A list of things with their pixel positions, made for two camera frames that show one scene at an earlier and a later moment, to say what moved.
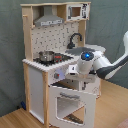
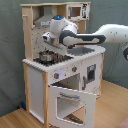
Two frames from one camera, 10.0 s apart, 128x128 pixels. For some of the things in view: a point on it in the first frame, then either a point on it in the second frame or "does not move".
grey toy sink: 77,51 does not move
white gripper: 73,70 to 48,38
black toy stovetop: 57,57 does not move
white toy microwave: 77,11 does not move
